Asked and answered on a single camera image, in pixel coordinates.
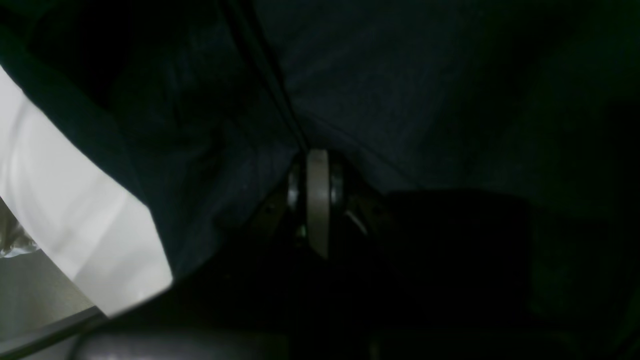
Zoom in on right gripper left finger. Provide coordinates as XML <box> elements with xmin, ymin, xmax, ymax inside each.
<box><xmin>71</xmin><ymin>150</ymin><xmax>330</xmax><ymax>360</ymax></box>

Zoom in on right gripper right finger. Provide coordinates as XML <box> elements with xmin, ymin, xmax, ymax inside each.
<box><xmin>327</xmin><ymin>152</ymin><xmax>583</xmax><ymax>360</ymax></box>

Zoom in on black t-shirt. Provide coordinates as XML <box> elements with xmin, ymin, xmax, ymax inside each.
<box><xmin>1</xmin><ymin>0</ymin><xmax>639</xmax><ymax>324</ymax></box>

